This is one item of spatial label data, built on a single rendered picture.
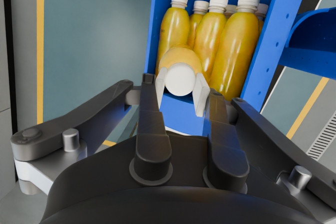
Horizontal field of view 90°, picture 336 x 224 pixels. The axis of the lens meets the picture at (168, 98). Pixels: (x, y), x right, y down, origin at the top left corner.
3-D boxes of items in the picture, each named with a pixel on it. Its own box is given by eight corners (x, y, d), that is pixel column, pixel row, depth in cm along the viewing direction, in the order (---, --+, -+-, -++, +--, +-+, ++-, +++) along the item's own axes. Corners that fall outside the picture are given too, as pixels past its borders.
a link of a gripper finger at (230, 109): (211, 102, 14) (247, 109, 14) (204, 86, 19) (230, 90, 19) (207, 118, 15) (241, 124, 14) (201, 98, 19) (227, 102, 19)
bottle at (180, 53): (194, 42, 39) (206, 49, 22) (194, 72, 41) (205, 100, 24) (164, 44, 40) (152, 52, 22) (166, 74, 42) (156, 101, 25)
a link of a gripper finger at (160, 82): (159, 110, 16) (151, 109, 16) (164, 88, 23) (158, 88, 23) (163, 80, 15) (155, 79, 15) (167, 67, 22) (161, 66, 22)
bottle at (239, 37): (240, 105, 36) (272, 8, 30) (207, 98, 37) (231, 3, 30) (234, 95, 43) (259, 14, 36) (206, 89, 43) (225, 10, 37)
